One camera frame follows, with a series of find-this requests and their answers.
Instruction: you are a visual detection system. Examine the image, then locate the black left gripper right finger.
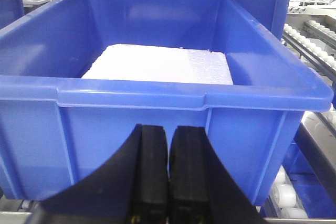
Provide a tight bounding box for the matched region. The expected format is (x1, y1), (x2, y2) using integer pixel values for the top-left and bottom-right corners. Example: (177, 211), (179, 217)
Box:
(169, 126), (266, 223)

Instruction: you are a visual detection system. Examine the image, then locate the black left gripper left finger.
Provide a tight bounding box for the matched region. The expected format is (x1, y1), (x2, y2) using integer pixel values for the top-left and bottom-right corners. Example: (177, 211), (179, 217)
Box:
(26, 124), (168, 223)

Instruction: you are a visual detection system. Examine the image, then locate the white roller track right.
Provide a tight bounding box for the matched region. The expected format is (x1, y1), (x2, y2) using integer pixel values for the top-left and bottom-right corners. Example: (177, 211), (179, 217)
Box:
(282, 20), (335, 89)

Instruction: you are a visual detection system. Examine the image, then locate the blue bin with foam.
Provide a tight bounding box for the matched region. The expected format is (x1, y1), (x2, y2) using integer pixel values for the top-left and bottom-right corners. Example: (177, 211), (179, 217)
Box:
(1, 0), (333, 205)

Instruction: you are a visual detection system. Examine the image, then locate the white foam block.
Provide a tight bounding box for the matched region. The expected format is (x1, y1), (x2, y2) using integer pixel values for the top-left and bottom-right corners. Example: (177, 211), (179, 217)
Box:
(82, 44), (234, 85)

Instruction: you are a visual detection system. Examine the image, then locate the blue bin far left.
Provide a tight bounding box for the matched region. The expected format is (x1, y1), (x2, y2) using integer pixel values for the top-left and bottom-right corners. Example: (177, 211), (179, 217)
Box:
(0, 0), (25, 28)

